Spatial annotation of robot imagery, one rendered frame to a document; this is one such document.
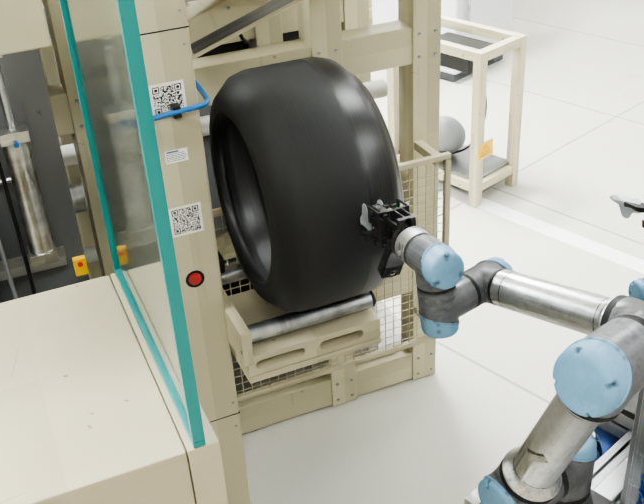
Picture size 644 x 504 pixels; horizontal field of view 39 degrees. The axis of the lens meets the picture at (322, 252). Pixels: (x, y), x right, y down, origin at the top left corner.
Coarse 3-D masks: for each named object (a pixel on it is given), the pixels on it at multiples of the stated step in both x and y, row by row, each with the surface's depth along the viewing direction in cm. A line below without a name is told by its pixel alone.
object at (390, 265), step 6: (390, 240) 182; (390, 246) 181; (384, 252) 184; (390, 252) 182; (384, 258) 185; (390, 258) 184; (396, 258) 185; (384, 264) 186; (390, 264) 186; (396, 264) 187; (402, 264) 187; (378, 270) 190; (384, 270) 187; (390, 270) 187; (396, 270) 188; (384, 276) 189; (390, 276) 189
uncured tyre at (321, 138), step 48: (240, 96) 203; (288, 96) 198; (336, 96) 200; (240, 144) 242; (288, 144) 192; (336, 144) 195; (384, 144) 199; (240, 192) 246; (288, 192) 192; (336, 192) 194; (384, 192) 198; (240, 240) 236; (288, 240) 196; (336, 240) 197; (288, 288) 206; (336, 288) 208
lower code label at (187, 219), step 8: (176, 208) 202; (184, 208) 203; (192, 208) 204; (200, 208) 205; (176, 216) 203; (184, 216) 204; (192, 216) 205; (200, 216) 206; (176, 224) 204; (184, 224) 205; (192, 224) 206; (200, 224) 206; (176, 232) 205; (184, 232) 206; (192, 232) 207
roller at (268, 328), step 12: (348, 300) 226; (360, 300) 227; (372, 300) 228; (300, 312) 223; (312, 312) 223; (324, 312) 224; (336, 312) 225; (348, 312) 227; (252, 324) 220; (264, 324) 219; (276, 324) 220; (288, 324) 221; (300, 324) 222; (312, 324) 224; (252, 336) 218; (264, 336) 219
